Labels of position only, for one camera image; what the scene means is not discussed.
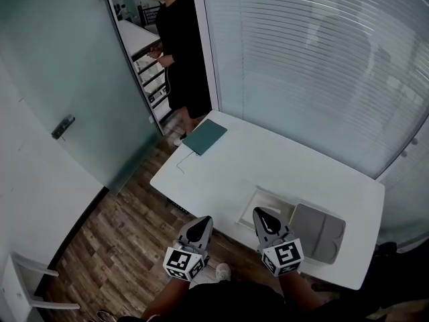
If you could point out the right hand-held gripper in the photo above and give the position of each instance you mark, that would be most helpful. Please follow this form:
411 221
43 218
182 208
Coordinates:
283 255

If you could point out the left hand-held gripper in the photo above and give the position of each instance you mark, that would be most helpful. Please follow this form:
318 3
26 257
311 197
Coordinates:
184 262

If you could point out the white shallow tray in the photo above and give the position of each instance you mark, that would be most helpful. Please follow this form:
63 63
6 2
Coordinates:
264 200

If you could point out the person's right forearm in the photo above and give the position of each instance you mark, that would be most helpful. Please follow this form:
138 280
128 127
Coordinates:
296 285

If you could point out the person's left forearm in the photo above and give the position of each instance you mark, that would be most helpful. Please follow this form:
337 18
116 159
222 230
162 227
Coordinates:
167 297

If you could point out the black desk control panel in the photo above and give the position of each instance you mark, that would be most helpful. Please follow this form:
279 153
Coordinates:
177 206

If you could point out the person's white shoe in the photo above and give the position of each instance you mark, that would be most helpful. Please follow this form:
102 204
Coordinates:
223 271
102 316

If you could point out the gray lid with round recess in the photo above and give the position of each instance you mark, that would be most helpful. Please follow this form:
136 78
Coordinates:
318 233

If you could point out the person's black clothing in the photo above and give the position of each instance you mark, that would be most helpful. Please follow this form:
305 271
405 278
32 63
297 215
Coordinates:
234 304

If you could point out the green notebook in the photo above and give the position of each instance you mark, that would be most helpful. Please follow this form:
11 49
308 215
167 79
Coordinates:
205 137

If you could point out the white shelf unit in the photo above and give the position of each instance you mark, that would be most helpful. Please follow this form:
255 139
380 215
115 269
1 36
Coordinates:
151 76

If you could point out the glass partition with white blinds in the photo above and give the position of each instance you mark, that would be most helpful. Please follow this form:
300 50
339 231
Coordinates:
318 62

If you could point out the white chair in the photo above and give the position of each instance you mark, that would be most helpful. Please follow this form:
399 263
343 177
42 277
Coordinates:
20 287

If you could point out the long white table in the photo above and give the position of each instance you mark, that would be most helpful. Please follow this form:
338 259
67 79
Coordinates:
137 35

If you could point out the frosted glass door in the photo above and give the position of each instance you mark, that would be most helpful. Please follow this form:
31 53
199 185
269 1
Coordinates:
77 62

